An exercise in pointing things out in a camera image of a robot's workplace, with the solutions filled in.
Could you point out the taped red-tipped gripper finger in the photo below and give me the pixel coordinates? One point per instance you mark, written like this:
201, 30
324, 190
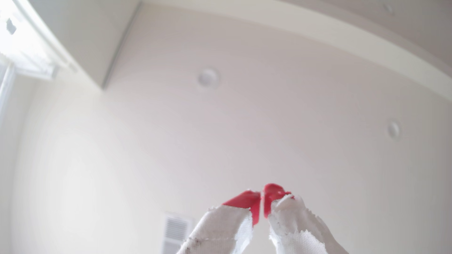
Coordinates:
296, 229
222, 229

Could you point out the round recessed ceiling light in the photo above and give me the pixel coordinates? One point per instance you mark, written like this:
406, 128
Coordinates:
208, 77
393, 129

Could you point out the white wall air vent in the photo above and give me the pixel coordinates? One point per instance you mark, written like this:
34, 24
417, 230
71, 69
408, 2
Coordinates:
175, 232

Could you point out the bright window with white frame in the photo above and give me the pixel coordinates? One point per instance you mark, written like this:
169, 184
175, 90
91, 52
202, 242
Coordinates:
21, 46

